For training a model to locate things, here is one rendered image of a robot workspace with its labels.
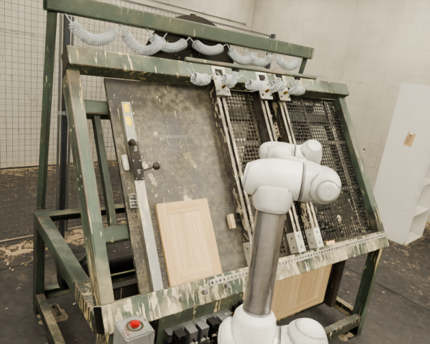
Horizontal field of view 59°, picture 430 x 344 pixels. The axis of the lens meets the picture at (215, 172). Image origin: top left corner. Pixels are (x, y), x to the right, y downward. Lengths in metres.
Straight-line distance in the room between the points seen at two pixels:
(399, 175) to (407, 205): 0.40
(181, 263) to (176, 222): 0.21
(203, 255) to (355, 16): 6.20
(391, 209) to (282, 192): 4.44
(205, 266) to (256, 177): 0.88
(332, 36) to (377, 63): 1.05
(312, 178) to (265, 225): 0.22
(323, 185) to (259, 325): 0.53
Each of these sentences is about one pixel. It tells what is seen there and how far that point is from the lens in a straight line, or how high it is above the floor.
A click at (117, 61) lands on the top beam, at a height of 1.88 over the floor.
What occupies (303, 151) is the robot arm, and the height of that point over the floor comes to 1.61.
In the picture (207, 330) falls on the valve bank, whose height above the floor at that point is 0.75.
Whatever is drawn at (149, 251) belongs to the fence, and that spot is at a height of 1.05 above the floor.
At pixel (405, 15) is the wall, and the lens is 7.22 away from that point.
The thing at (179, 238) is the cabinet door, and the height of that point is 1.07.
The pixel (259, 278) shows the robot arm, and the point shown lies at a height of 1.26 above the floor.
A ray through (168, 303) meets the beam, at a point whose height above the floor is 0.85.
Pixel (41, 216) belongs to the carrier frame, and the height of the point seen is 0.79.
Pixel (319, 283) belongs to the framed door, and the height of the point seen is 0.44.
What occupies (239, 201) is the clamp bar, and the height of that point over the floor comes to 1.22.
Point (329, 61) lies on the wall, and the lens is 7.70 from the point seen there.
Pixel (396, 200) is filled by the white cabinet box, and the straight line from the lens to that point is 5.58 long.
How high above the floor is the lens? 1.93
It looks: 15 degrees down
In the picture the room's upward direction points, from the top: 8 degrees clockwise
